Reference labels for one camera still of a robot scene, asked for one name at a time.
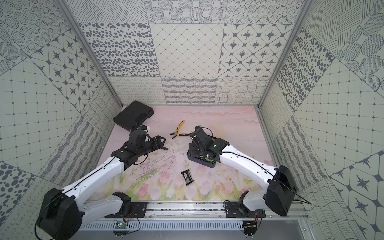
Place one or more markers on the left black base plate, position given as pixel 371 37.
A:
pixel 131 210

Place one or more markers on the black cookie packet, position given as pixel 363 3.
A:
pixel 187 177

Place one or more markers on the right black controller box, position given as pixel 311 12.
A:
pixel 250 228

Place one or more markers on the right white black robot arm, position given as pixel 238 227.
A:
pixel 278 187

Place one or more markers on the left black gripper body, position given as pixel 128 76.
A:
pixel 154 143

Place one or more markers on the green circuit board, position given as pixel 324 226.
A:
pixel 121 225

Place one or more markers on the dark blue storage box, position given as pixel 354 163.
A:
pixel 199 135

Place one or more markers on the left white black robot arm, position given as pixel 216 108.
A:
pixel 64 212

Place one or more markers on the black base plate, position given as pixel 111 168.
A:
pixel 131 210
pixel 237 210

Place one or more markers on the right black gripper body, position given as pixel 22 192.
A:
pixel 197 151

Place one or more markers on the white vent grille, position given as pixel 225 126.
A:
pixel 210 225

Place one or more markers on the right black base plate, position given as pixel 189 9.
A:
pixel 237 210

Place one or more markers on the black plastic tool case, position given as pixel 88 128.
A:
pixel 133 115

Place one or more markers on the aluminium mounting rail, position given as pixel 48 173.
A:
pixel 209 210

